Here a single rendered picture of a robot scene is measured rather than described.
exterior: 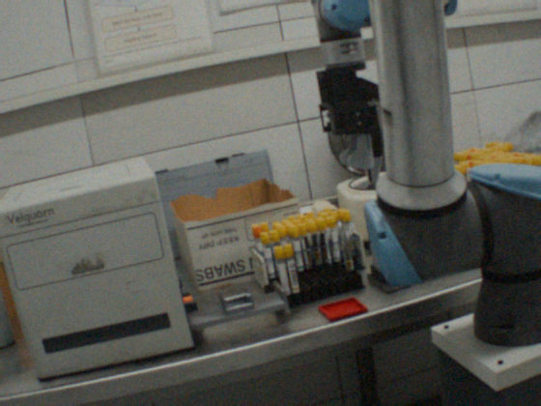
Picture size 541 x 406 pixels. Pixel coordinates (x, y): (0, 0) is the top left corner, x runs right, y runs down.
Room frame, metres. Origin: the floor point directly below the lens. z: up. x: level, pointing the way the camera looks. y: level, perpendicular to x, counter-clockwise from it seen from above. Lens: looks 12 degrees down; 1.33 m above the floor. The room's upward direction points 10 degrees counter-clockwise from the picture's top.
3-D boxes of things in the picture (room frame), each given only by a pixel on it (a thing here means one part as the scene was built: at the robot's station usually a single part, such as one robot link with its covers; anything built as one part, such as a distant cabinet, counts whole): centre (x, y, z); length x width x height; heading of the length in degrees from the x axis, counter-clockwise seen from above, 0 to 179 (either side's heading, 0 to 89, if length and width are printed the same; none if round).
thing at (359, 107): (1.24, -0.16, 1.22); 0.09 x 0.08 x 0.12; 102
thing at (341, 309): (1.16, -0.09, 0.88); 0.07 x 0.07 x 0.01; 12
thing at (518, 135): (1.85, -0.74, 0.97); 0.26 x 0.17 x 0.19; 118
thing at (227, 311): (1.16, 0.11, 0.92); 0.21 x 0.07 x 0.05; 102
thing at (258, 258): (1.38, -0.05, 0.91); 0.20 x 0.10 x 0.07; 102
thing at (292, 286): (1.28, -0.05, 0.93); 0.17 x 0.09 x 0.11; 103
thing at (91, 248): (1.21, 0.32, 1.03); 0.31 x 0.27 x 0.30; 102
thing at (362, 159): (1.22, -0.17, 1.11); 0.06 x 0.03 x 0.09; 102
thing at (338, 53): (1.24, -0.17, 1.30); 0.08 x 0.08 x 0.05
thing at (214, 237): (1.56, 0.09, 0.95); 0.29 x 0.25 x 0.15; 12
